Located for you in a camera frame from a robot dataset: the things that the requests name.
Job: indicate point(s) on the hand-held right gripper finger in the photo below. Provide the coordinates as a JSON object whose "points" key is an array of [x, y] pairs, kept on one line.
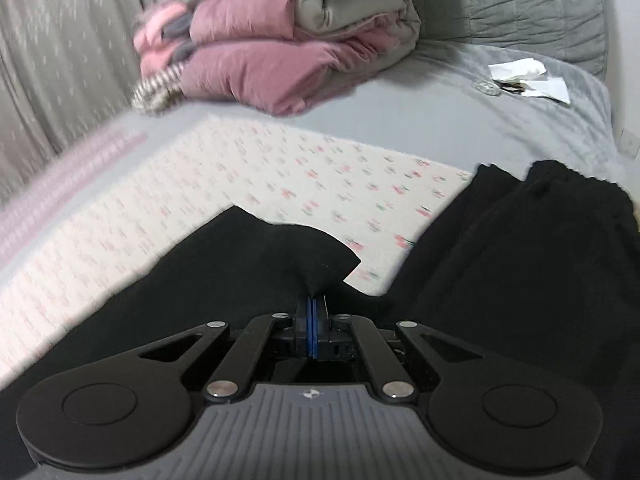
{"points": [[306, 332], [317, 332]]}

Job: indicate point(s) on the black pants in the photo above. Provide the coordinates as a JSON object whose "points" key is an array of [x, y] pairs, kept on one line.
{"points": [[500, 270]]}

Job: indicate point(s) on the cherry print white cloth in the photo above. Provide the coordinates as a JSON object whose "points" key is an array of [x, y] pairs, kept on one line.
{"points": [[310, 175]]}

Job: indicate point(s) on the striped grey white cloth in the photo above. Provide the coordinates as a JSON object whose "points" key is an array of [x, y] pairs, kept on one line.
{"points": [[157, 91]]}

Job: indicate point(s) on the pink striped cloth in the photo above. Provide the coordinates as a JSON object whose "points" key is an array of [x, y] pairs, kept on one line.
{"points": [[65, 175]]}

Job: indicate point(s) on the folded pink and grey comforter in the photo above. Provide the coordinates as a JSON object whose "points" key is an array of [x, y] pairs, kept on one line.
{"points": [[300, 35]]}

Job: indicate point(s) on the clear plastic wrapper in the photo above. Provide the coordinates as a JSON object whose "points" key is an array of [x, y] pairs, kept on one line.
{"points": [[486, 87]]}

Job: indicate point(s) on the pink and grey plush clothing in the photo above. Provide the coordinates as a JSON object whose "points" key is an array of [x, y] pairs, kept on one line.
{"points": [[160, 35]]}

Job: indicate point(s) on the white crumpled paper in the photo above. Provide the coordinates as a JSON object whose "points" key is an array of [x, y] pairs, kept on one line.
{"points": [[530, 77]]}

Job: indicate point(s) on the grey star pattern curtain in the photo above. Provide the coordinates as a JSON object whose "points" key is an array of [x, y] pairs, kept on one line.
{"points": [[55, 60]]}

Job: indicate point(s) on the grey quilted pillow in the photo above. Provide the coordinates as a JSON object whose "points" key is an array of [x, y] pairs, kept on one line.
{"points": [[520, 0]]}

